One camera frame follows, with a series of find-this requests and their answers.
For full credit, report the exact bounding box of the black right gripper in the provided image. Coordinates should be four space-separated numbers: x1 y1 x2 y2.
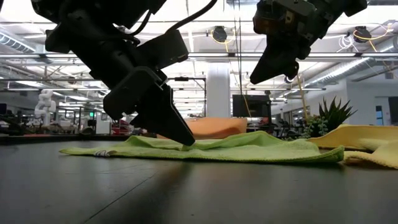
249 0 328 85

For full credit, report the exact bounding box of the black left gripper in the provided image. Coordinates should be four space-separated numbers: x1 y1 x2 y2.
102 66 196 147

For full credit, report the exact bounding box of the green microfiber towel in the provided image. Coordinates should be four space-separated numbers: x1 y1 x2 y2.
58 130 345 164

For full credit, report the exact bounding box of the yellow microfiber towel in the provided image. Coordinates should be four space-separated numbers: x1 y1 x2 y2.
307 124 398 170

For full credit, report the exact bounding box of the black pole stand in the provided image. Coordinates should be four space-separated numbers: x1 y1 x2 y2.
169 76 208 118

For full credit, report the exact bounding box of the black perforated computer case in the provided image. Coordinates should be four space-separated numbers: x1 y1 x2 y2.
232 95 272 119

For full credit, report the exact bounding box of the artificial succulent in pot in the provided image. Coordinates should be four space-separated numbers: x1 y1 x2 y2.
280 96 359 142

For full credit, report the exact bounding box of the orange plastic bin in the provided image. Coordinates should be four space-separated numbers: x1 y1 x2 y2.
157 117 249 140

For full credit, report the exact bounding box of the yellow hanging cable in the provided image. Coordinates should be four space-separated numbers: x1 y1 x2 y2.
295 74 309 121

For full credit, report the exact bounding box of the black ceiling cable reel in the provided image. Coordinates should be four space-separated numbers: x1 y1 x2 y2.
353 26 373 44
212 26 228 44

